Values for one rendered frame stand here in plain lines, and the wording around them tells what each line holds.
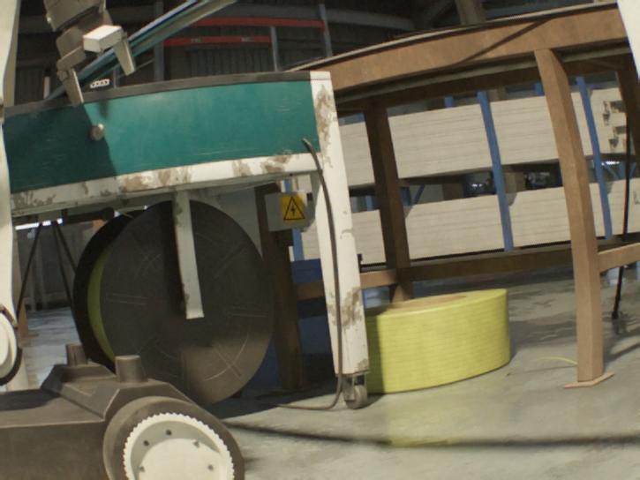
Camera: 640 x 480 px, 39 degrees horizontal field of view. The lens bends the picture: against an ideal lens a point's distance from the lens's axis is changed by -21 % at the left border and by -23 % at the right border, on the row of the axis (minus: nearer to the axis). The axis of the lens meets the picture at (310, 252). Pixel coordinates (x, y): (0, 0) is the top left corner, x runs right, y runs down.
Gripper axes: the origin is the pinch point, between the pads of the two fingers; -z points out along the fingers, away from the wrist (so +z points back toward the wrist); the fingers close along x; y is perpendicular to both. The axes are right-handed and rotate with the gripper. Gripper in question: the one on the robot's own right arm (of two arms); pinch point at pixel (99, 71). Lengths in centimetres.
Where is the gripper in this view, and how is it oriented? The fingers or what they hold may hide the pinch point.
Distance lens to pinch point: 142.2
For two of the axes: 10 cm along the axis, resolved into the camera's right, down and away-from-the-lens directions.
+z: -4.3, -8.7, -2.3
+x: 6.3, -4.7, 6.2
